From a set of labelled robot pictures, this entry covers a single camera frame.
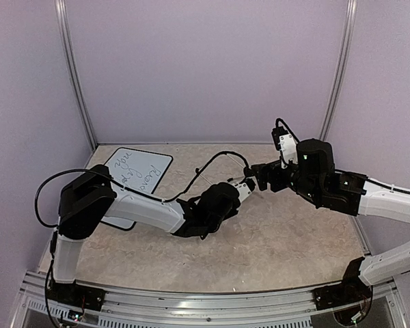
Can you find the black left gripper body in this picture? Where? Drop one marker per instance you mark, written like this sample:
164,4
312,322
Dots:
216,225

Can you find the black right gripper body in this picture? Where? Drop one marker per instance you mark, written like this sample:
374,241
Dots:
304,184

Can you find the white whiteboard black frame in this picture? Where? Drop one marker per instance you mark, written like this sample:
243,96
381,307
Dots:
139,173

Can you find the black wire easel stand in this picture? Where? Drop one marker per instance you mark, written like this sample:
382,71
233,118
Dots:
225,168

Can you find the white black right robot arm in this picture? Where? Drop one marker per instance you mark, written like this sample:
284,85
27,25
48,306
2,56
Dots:
384,212

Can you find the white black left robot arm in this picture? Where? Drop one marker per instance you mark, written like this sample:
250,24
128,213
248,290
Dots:
93,196

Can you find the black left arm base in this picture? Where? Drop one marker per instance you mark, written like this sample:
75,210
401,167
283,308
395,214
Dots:
76,295

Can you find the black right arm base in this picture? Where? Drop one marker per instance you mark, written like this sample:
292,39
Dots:
351,289

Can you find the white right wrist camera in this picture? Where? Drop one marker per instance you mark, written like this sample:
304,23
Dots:
286,145

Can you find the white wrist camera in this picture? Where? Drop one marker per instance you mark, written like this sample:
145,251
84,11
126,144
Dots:
286,145
244,186

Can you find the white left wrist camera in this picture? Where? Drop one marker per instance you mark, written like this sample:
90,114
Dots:
244,186

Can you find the aluminium front rail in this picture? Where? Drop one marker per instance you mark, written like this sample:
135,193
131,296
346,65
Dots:
131,307

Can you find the aluminium right corner post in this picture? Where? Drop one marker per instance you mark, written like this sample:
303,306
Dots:
343,56

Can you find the aluminium corner post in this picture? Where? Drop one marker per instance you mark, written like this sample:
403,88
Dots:
66,40
343,56

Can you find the aluminium left corner post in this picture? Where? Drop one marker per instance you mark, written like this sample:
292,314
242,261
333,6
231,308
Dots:
66,40

